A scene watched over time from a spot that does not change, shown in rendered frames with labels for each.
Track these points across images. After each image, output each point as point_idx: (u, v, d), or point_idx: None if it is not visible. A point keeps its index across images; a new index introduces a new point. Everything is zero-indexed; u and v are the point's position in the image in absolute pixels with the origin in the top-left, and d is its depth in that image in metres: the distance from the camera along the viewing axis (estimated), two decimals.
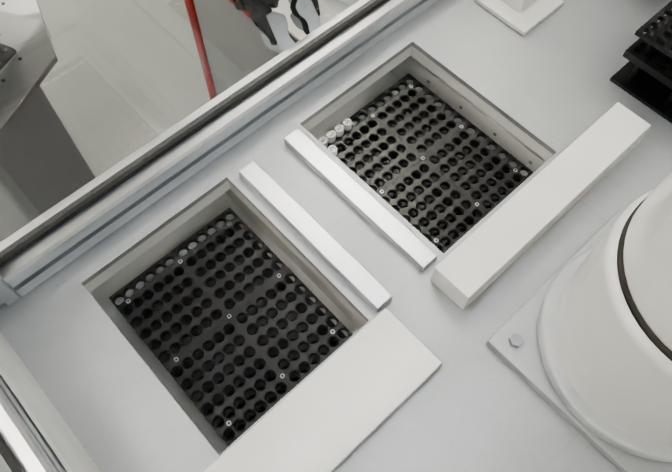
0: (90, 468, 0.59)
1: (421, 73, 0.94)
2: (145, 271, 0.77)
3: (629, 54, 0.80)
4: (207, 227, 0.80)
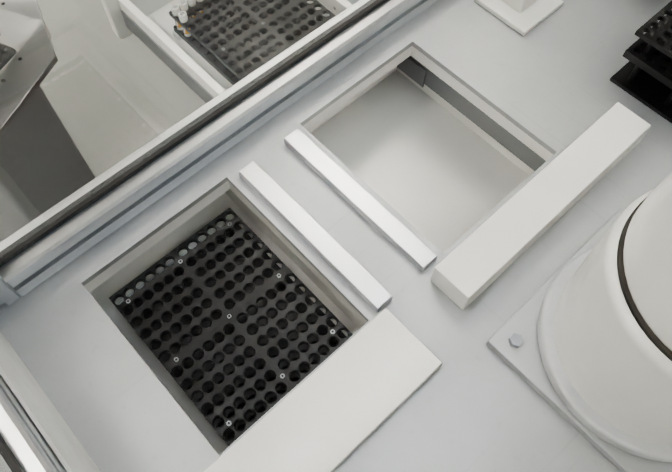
0: (90, 468, 0.59)
1: None
2: (145, 271, 0.77)
3: (629, 54, 0.80)
4: (207, 227, 0.80)
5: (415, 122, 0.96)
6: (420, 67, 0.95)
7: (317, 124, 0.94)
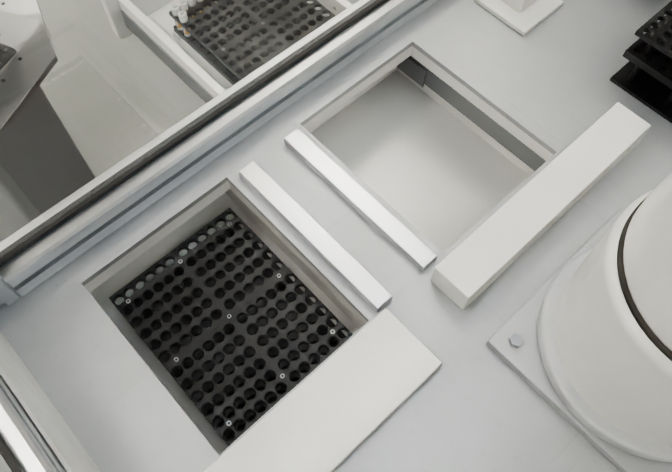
0: (90, 468, 0.59)
1: None
2: (145, 271, 0.77)
3: (629, 54, 0.80)
4: (207, 227, 0.80)
5: (415, 122, 0.96)
6: (420, 67, 0.95)
7: (317, 124, 0.94)
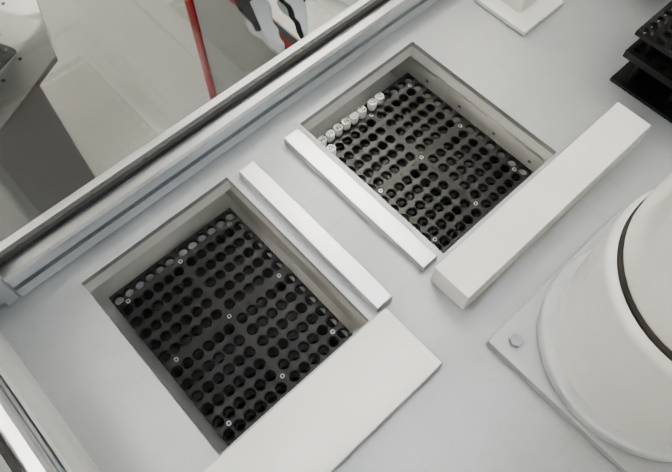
0: (90, 468, 0.59)
1: (420, 72, 0.94)
2: (145, 271, 0.77)
3: (629, 54, 0.80)
4: (207, 227, 0.80)
5: None
6: None
7: None
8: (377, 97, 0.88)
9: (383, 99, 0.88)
